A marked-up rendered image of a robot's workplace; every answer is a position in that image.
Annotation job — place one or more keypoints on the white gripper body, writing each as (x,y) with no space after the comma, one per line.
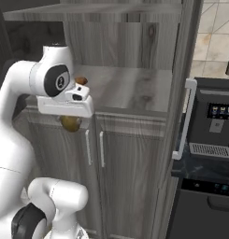
(66,107)

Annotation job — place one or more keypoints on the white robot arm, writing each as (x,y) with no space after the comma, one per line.
(13,102)

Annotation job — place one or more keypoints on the grey wood lower cabinet door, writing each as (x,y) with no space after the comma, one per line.
(63,168)
(131,174)

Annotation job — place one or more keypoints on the grey wood cabinet door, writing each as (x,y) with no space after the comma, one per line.
(131,174)
(63,168)
(176,68)

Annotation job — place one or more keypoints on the grey wood open cabinet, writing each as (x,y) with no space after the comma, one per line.
(134,90)

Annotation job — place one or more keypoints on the yellow-brown potato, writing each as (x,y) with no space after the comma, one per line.
(70,124)

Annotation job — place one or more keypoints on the brown potato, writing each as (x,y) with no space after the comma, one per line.
(81,81)

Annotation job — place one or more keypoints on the black coffee machine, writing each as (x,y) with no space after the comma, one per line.
(212,121)

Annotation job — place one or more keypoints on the black dishwasher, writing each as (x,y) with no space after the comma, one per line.
(203,211)

